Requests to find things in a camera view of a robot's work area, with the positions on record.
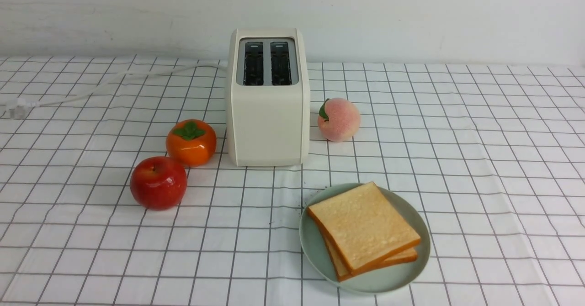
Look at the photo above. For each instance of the toast slice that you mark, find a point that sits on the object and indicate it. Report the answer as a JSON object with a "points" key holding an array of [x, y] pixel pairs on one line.
{"points": [[342, 273], [363, 225]]}

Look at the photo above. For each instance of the pink peach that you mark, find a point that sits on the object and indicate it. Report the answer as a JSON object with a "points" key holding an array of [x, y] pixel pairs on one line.
{"points": [[338, 119]]}

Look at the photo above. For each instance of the white two-slot toaster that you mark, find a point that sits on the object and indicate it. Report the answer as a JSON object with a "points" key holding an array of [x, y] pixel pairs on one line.
{"points": [[267, 98]]}

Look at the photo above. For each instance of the orange persimmon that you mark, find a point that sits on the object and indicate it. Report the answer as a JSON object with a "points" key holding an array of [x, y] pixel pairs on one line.
{"points": [[191, 142]]}

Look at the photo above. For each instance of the light green plate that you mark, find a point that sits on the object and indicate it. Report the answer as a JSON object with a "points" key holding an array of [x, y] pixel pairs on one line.
{"points": [[378, 281]]}

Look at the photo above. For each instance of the red apple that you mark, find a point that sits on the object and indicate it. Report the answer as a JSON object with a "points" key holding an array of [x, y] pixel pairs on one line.
{"points": [[158, 183]]}

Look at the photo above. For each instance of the white grid tablecloth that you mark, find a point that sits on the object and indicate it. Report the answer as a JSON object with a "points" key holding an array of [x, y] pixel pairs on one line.
{"points": [[491, 156]]}

